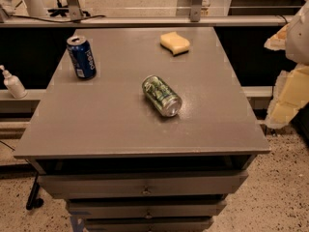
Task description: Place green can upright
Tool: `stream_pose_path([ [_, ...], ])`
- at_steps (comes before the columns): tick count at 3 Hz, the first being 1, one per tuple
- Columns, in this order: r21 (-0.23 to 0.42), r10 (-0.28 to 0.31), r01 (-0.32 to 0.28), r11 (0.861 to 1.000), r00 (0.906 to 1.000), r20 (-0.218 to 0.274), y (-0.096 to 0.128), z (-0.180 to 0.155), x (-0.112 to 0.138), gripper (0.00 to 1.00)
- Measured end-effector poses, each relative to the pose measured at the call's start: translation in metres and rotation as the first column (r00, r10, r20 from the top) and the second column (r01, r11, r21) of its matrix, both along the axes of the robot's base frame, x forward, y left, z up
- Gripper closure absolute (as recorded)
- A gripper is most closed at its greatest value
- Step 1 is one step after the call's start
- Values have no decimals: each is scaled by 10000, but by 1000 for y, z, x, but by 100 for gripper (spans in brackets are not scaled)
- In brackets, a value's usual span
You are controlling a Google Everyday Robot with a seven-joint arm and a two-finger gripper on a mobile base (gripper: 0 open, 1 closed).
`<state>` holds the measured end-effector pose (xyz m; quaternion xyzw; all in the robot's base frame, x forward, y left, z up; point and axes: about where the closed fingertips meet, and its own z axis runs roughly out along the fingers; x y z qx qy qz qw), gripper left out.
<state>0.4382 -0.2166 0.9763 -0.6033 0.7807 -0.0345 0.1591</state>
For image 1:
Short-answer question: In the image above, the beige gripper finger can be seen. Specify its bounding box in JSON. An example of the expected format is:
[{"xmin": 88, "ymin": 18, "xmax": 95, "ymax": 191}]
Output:
[
  {"xmin": 265, "ymin": 64, "xmax": 309, "ymax": 129},
  {"xmin": 264, "ymin": 24, "xmax": 289, "ymax": 51}
]

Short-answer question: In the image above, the green soda can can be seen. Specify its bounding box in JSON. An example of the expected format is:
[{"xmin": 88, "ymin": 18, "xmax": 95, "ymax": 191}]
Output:
[{"xmin": 142, "ymin": 75, "xmax": 183, "ymax": 117}]

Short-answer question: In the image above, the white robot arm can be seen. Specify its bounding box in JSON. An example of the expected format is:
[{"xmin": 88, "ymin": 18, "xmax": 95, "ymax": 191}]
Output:
[{"xmin": 265, "ymin": 2, "xmax": 309, "ymax": 129}]

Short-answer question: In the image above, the blue Pepsi can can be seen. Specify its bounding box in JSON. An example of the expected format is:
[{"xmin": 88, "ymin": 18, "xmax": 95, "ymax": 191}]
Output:
[{"xmin": 67, "ymin": 36, "xmax": 97, "ymax": 79}]

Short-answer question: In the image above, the yellow sponge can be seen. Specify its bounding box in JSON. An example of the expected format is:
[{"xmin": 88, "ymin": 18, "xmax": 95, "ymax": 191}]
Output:
[{"xmin": 160, "ymin": 32, "xmax": 190, "ymax": 55}]

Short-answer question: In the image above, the grey top drawer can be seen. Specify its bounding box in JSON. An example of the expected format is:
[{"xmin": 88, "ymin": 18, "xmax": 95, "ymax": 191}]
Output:
[{"xmin": 39, "ymin": 170, "xmax": 248, "ymax": 199}]

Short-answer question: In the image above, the grey drawer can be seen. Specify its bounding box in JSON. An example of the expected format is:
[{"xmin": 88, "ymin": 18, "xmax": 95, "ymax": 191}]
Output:
[
  {"xmin": 68, "ymin": 199, "xmax": 226, "ymax": 219},
  {"xmin": 85, "ymin": 217, "xmax": 213, "ymax": 232},
  {"xmin": 39, "ymin": 170, "xmax": 248, "ymax": 199}
]

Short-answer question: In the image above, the grey bottom drawer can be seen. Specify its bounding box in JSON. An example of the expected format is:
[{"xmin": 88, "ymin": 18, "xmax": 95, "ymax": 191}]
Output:
[{"xmin": 85, "ymin": 217, "xmax": 213, "ymax": 232}]

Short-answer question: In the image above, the grey middle drawer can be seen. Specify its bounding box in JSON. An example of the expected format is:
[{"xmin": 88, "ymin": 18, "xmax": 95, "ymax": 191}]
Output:
[{"xmin": 68, "ymin": 199, "xmax": 226, "ymax": 219}]

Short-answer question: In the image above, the white pump bottle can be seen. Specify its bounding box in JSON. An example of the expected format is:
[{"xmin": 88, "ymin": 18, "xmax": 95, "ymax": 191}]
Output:
[{"xmin": 0, "ymin": 65, "xmax": 27, "ymax": 99}]

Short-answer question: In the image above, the black caster leg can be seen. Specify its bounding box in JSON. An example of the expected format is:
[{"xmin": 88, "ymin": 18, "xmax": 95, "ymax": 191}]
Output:
[{"xmin": 26, "ymin": 175, "xmax": 44, "ymax": 211}]

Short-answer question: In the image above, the black cable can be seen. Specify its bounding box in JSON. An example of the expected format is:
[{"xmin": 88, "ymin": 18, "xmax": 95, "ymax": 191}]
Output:
[{"xmin": 11, "ymin": 14, "xmax": 107, "ymax": 24}]

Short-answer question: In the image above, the grey metal rail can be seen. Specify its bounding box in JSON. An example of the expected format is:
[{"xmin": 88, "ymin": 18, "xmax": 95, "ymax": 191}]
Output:
[{"xmin": 0, "ymin": 15, "xmax": 293, "ymax": 28}]

